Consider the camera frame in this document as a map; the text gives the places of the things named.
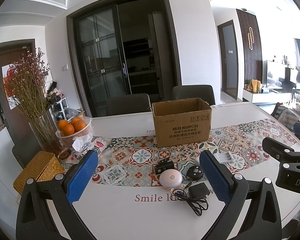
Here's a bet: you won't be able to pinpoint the white battery charger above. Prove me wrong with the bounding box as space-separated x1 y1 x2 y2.
213 153 233 165

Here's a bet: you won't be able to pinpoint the black round cable reel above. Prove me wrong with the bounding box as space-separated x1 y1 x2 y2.
186 165 204 181

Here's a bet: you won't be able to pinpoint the black power adapter with cable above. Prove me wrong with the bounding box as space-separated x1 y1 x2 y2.
169 182 210 217

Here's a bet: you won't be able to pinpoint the pink round night light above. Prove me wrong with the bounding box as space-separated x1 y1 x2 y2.
159 169 183 189

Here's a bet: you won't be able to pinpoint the black smart watch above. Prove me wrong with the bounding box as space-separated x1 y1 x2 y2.
154 158 174 175

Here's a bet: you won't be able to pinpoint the woven yellow tissue box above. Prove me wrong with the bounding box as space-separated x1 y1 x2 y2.
13 151 64 194

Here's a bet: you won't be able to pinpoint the patterned cloth pouch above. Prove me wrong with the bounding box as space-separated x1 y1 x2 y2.
61 137 111 164

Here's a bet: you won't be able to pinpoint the white fruit basket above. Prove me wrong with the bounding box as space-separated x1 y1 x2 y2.
56 116 92 147

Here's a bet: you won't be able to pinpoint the orange fruit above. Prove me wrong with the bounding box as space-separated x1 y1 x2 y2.
71 119 86 132
61 124 75 137
58 120 69 131

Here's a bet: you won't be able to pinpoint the patterned tile table runner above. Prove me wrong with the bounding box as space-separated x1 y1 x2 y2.
92 119 296 187

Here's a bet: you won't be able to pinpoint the brown cardboard box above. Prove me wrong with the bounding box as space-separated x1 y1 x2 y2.
152 98 212 147

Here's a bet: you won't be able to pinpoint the white shoe shelf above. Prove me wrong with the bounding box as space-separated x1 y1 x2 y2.
51 98 69 122

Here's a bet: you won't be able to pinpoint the dark chair right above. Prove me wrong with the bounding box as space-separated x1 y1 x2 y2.
172 85 216 106

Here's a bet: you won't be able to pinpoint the dark chair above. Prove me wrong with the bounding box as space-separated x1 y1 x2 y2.
172 85 216 106
106 93 151 116

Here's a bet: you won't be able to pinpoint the dark chair left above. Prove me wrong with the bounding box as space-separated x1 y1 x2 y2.
106 93 151 116

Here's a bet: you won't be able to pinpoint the glass vase dried flowers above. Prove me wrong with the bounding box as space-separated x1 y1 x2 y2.
11 48 62 155

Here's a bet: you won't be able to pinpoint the black glass sliding door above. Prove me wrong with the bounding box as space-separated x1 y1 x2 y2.
66 0 180 117

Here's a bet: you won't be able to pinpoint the brown entrance door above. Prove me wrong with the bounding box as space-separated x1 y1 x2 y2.
0 39 36 143

